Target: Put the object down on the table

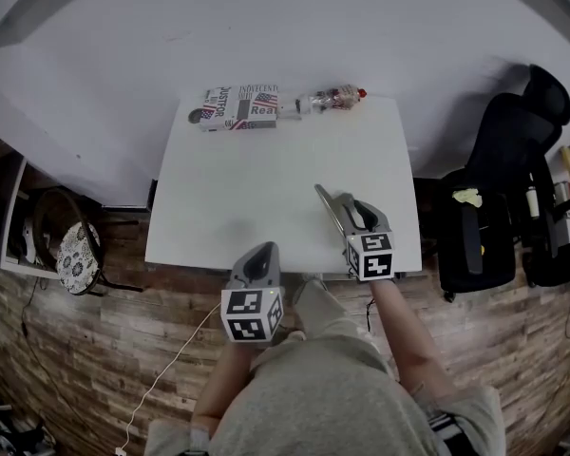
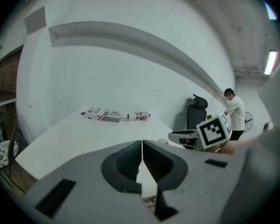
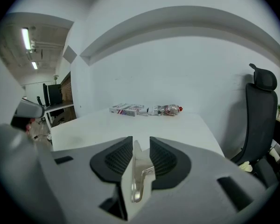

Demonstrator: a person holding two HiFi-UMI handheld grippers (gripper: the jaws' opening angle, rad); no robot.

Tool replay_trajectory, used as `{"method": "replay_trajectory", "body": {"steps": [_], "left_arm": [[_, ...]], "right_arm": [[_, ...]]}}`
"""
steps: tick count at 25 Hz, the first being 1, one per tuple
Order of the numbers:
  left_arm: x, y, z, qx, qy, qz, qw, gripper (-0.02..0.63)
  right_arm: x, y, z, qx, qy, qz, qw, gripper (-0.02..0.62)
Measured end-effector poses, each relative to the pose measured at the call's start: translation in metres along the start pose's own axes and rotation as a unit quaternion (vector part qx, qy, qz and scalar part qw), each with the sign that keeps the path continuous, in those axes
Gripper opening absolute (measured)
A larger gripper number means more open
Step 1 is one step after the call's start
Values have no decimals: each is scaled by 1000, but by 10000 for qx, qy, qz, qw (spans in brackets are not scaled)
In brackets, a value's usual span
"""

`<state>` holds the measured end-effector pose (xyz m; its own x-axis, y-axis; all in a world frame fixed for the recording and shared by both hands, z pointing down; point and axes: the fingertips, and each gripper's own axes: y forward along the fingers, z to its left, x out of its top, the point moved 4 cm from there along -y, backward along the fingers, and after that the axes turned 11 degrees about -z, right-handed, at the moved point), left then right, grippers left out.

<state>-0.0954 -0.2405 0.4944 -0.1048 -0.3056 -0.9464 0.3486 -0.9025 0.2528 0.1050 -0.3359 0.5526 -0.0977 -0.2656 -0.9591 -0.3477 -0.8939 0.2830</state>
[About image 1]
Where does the floral seat cushion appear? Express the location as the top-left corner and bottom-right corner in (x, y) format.
(56, 222), (101, 296)

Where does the flag print box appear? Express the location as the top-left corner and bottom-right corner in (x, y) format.
(199, 84), (280, 133)

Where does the clear plastic bottle red cap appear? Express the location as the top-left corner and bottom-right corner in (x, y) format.
(294, 84), (368, 113)

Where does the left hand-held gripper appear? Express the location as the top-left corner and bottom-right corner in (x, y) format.
(220, 240), (286, 345)

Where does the small white object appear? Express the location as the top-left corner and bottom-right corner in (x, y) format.
(277, 102), (303, 122)

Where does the person's grey shirt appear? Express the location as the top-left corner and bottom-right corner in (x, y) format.
(144, 337), (507, 456)

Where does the person's beige trouser leg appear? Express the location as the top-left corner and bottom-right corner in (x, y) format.
(292, 275), (390, 365)

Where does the white table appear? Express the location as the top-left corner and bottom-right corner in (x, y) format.
(144, 90), (423, 277)

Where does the black office chair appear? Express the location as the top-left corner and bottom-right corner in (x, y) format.
(431, 63), (570, 303)

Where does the white drawer unit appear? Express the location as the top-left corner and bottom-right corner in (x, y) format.
(553, 180), (570, 244)

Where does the pale yellow cloth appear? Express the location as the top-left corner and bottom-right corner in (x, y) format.
(450, 187), (485, 207)

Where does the black round back chair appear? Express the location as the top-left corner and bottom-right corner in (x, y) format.
(32, 186), (144, 297)

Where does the person's right forearm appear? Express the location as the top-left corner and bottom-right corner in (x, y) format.
(370, 277), (457, 398)

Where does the black white striped strap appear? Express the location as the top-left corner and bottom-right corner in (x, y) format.
(427, 413), (466, 456)

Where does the white appliance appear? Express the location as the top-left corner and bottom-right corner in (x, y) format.
(21, 214), (51, 260)

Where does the white bottle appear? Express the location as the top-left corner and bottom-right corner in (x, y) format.
(525, 186), (541, 219)

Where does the white floor cable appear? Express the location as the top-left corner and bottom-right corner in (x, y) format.
(123, 301), (222, 451)

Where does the white side desk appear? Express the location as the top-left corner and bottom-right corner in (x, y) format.
(0, 157), (61, 279)

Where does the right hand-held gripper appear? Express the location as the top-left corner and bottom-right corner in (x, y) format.
(313, 183), (395, 282)

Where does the person's left forearm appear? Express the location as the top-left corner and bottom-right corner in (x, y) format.
(192, 339), (262, 422)

